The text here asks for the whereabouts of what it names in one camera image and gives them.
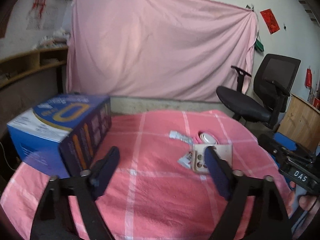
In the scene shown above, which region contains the beige pill box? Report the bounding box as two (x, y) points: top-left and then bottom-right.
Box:
(190, 144), (233, 174)

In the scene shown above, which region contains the small white red packet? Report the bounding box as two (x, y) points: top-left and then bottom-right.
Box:
(177, 151), (195, 169)

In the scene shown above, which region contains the white sachet strip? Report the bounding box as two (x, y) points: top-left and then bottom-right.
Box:
(169, 131), (194, 145)

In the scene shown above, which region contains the person's right hand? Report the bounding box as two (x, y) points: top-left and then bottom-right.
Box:
(286, 181), (319, 221)

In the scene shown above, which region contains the wooden cabinet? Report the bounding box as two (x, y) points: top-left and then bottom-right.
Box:
(277, 94), (320, 152)

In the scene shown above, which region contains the blue cardboard box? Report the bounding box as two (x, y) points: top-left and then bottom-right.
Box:
(7, 94), (112, 178)

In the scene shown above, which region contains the black office chair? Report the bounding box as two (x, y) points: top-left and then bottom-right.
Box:
(216, 54), (301, 129)

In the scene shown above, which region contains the green hanging item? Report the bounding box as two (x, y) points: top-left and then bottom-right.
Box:
(254, 39), (264, 53)

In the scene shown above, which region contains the wooden shelf desk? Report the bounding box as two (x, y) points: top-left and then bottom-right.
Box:
(0, 45), (70, 98)

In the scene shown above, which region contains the pink hanging sheet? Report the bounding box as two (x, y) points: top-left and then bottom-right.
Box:
(66, 0), (258, 102)

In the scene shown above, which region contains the stack of books and papers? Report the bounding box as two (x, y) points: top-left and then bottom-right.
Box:
(32, 28), (71, 50)

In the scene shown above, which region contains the red paper wall decoration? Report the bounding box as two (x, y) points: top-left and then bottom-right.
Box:
(260, 9), (280, 35)

